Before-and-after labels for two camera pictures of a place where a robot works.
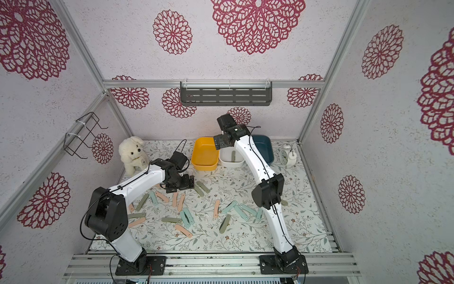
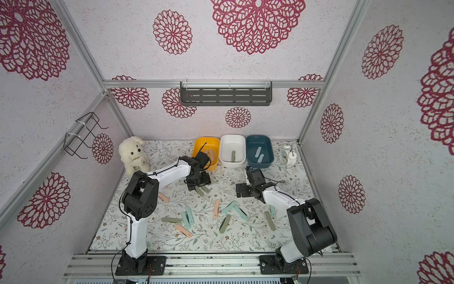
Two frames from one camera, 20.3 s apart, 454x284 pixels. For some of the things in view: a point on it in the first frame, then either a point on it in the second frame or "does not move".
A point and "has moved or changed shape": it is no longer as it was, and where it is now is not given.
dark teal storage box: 263,143 does not move
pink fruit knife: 184,230 does not move
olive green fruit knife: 172,219 does not move
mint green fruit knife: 260,213 has moved or changed shape
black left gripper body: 181,183 → 202,179
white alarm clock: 287,157 does not move
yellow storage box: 205,156 does not move
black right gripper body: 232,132 → 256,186
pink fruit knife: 162,196 does not move
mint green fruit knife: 248,209 has moved or changed shape
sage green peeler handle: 198,190 does not move
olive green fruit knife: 224,223 does not move
